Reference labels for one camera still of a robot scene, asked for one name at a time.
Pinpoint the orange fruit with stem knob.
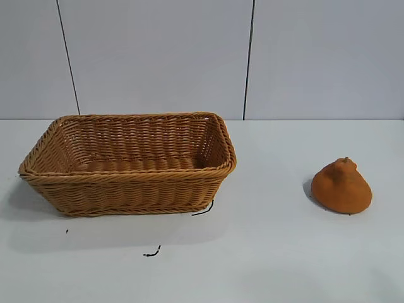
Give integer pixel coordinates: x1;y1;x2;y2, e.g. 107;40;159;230
311;157;374;215

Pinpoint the tan woven wicker basket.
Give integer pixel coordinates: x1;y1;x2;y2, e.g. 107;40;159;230
18;110;238;218

